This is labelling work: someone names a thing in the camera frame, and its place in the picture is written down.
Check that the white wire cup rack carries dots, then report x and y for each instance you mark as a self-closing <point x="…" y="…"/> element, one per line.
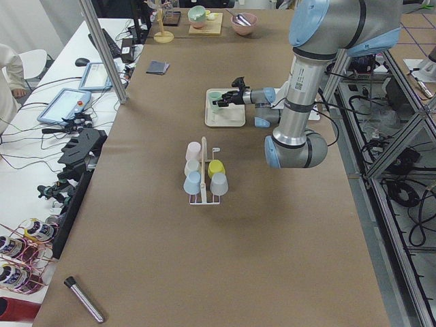
<point x="205" y="196"/>

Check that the wooden cutting board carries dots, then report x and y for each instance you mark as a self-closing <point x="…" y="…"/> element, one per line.
<point x="212" y="25"/>

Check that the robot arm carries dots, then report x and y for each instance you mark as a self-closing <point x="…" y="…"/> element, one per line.
<point x="268" y="102"/>
<point x="318" y="30"/>

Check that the stacked green bowls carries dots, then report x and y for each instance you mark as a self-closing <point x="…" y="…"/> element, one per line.
<point x="197" y="16"/>

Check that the light blue cup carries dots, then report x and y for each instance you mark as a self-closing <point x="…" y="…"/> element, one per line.
<point x="192" y="183"/>

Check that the teach pendant tablet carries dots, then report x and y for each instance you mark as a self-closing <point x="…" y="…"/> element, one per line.
<point x="95" y="78"/>
<point x="64" y="106"/>

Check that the folded grey cloth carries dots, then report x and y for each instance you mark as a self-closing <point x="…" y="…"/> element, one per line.
<point x="157" y="67"/>

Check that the pink bowl with ice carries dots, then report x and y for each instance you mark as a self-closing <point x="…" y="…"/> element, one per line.
<point x="242" y="28"/>

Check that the green cup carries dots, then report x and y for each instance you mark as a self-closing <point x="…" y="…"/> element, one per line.
<point x="213" y="98"/>

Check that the black metal tube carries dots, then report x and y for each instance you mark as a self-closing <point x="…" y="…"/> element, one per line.
<point x="73" y="285"/>

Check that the person in white shirt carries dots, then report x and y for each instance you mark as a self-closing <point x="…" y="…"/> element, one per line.
<point x="12" y="84"/>

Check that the cream cup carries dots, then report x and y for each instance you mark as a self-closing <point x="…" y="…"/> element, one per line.
<point x="192" y="165"/>

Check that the aluminium frame post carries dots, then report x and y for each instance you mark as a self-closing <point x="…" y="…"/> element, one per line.
<point x="91" y="19"/>

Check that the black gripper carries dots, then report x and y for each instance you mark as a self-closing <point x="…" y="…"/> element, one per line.
<point x="240" y="97"/>

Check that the pink cup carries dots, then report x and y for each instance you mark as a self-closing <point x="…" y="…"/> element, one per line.
<point x="194" y="150"/>

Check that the metal ice scoop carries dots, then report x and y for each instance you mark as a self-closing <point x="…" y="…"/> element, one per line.
<point x="239" y="18"/>

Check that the black slotted stand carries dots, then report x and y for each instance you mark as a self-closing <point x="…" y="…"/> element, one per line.
<point x="77" y="149"/>

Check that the cream rabbit tray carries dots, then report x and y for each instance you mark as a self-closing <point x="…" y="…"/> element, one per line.
<point x="230" y="116"/>

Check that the grey cup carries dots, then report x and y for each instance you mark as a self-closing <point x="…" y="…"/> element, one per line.
<point x="219" y="184"/>

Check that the black frame tray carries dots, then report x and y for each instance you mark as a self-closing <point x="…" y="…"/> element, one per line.
<point x="171" y="19"/>

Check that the yellow cup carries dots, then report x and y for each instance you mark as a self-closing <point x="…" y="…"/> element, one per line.
<point x="215" y="166"/>

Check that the wooden mug tree stand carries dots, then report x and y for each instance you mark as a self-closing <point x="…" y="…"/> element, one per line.
<point x="162" y="36"/>

